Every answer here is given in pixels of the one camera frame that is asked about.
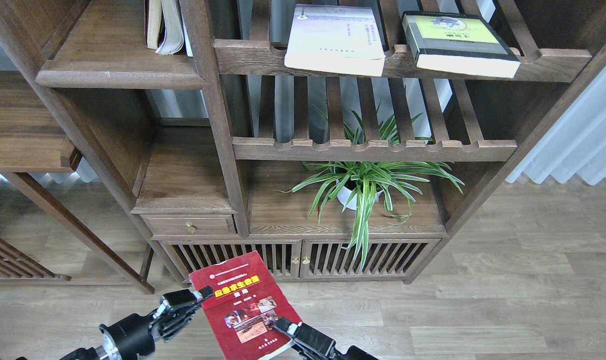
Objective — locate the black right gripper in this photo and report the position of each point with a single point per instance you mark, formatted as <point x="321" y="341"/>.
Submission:
<point x="311" y="344"/>

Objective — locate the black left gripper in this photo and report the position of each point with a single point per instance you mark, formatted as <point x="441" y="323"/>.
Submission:
<point x="134" y="337"/>

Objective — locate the red cover book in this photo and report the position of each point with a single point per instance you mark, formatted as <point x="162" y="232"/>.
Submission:
<point x="246" y="302"/>

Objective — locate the green and black book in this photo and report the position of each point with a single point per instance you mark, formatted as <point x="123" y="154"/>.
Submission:
<point x="457" y="43"/>

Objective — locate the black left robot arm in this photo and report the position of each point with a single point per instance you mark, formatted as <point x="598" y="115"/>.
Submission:
<point x="78" y="355"/>

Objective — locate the brass drawer knob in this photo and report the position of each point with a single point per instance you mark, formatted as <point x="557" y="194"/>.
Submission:
<point x="190" y="228"/>

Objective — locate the brass cabinet door knobs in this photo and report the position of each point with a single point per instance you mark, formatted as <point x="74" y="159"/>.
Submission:
<point x="300" y="260"/>

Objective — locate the white plant pot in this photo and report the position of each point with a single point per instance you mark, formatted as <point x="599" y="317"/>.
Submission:
<point x="348" y="196"/>

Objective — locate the green spider plant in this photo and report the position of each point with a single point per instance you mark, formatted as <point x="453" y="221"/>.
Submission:
<point x="401" y="176"/>

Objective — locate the dark wooden bookshelf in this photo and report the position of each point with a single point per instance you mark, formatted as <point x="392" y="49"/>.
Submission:
<point x="213" y="139"/>

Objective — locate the worn grey upright book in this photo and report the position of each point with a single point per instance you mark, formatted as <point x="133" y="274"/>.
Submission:
<point x="173" y="38"/>

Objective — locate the beige upright book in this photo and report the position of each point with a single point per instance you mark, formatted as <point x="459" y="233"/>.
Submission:
<point x="153" y="23"/>

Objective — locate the white pale cover book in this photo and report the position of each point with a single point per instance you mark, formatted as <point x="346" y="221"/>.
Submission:
<point x="335" y="39"/>

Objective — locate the white curtain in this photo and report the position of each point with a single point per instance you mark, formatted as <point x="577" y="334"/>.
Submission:
<point x="576" y="143"/>

